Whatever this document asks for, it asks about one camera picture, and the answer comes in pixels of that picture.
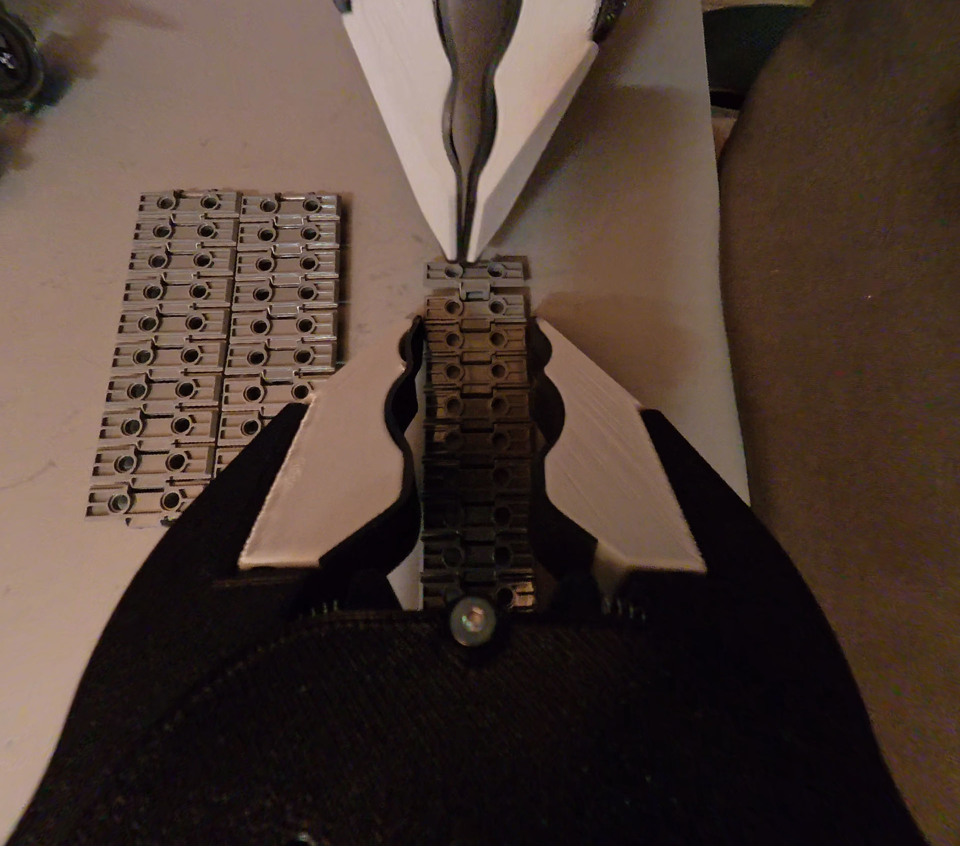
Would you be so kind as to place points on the person's brown trouser leg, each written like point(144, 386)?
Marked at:
point(847, 336)

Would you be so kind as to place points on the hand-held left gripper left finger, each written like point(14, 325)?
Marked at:
point(330, 463)

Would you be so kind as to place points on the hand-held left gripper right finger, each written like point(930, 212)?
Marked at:
point(615, 471)

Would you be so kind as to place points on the dark object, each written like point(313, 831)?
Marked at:
point(742, 51)

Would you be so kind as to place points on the grey track link strip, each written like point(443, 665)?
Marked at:
point(476, 411)
point(165, 351)
point(281, 291)

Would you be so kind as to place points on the single grey track link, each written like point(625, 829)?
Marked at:
point(476, 271)

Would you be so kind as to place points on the black toy wheel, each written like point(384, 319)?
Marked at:
point(15, 62)

